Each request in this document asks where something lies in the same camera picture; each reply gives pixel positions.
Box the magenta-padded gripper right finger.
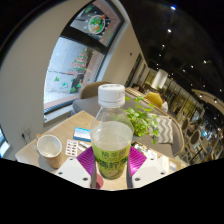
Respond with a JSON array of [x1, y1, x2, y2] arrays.
[[126, 145, 171, 189]]

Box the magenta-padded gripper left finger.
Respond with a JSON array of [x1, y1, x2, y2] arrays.
[[54, 145, 98, 189]]

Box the green-labelled clear drink bottle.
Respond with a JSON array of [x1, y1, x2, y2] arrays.
[[89, 83, 134, 189]]

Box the white printed leaflets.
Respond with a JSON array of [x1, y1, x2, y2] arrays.
[[133, 141, 158, 161]]

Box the white pill blister pack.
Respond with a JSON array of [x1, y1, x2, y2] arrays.
[[64, 139, 79, 158]]

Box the white pen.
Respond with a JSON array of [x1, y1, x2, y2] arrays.
[[78, 141, 92, 150]]

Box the brown paper cup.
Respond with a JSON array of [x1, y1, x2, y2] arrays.
[[35, 133, 64, 169]]

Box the blue and white flat box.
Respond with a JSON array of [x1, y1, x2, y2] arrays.
[[72, 126, 93, 143]]

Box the green potted plant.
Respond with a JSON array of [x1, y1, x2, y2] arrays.
[[123, 95, 161, 145]]

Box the group of round-backed chairs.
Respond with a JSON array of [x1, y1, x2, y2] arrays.
[[179, 113, 224, 164]]

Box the person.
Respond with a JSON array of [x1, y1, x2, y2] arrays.
[[159, 99, 169, 113], [143, 91, 164, 109]]

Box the grey curved sofa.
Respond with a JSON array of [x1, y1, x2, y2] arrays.
[[71, 80, 185, 158]]

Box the large decorated window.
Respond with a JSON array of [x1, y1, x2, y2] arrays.
[[43, 0, 126, 114]]

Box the group of ceiling lights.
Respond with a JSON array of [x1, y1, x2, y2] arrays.
[[159, 3, 221, 104]]

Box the white wall socket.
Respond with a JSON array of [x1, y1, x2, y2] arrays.
[[19, 126, 33, 145]]

